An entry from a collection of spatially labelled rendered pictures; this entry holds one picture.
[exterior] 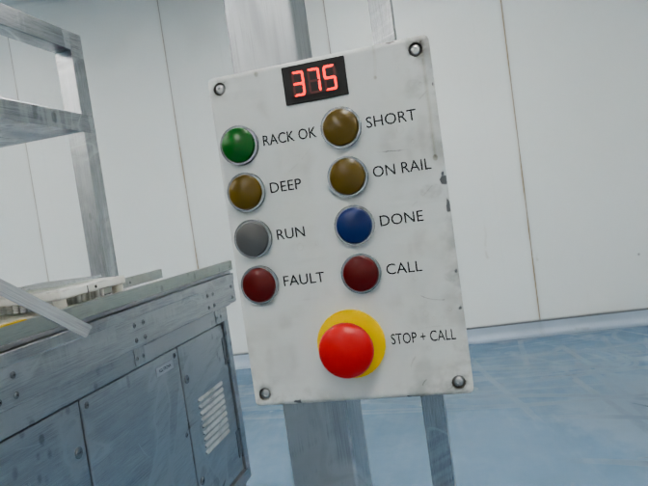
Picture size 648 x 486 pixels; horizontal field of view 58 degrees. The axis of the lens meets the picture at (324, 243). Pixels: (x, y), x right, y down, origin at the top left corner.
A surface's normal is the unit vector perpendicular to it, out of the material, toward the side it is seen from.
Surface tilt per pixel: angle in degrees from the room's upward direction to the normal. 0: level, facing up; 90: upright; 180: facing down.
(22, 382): 90
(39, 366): 90
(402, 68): 90
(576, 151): 90
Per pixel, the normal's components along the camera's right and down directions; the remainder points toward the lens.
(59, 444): 0.96, -0.12
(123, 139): -0.11, 0.07
